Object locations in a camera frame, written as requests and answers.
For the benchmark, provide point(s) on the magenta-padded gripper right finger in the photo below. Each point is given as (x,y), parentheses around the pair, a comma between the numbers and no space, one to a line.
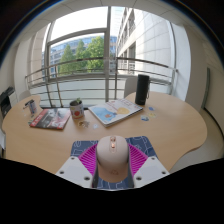
(151,170)

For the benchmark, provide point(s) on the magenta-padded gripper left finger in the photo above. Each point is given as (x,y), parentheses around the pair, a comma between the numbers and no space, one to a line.
(71,170)

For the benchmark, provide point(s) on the pale pink computer mouse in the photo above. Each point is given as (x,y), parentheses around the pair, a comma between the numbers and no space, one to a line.
(112,160)

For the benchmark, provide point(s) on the dark blue patterned mouse pad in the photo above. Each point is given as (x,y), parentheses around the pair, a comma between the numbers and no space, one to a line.
(80,146)

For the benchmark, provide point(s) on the round blue sticker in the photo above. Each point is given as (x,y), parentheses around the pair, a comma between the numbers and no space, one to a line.
(144,118)

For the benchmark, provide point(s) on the red cover magazine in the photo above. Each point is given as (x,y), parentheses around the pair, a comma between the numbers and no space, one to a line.
(51,118)

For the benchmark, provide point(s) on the red white mug with plant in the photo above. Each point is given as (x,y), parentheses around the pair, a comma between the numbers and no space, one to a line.
(77,110)

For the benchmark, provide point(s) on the light illustrated open magazine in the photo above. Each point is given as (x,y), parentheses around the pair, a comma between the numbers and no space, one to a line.
(115,111)

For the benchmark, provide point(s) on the small blue white can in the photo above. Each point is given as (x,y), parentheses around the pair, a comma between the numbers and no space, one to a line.
(32,107)

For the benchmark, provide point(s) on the black cylindrical bottle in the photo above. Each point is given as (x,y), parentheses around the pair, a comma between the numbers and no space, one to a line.
(142,90)

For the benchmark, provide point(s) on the white chair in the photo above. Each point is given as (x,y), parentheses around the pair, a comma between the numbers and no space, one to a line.
(130,87)
(24,96)

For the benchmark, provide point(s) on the black printer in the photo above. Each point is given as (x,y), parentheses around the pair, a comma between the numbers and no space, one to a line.
(5,103)

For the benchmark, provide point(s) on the metal balcony railing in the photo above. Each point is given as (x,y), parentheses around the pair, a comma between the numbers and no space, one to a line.
(83,75)

